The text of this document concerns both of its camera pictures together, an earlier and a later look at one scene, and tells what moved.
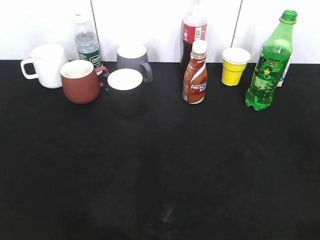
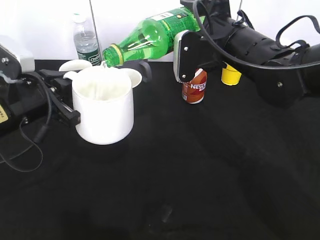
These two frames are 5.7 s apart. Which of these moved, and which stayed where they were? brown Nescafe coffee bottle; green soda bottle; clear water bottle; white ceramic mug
Moved: green soda bottle; white ceramic mug
Stayed: brown Nescafe coffee bottle; clear water bottle
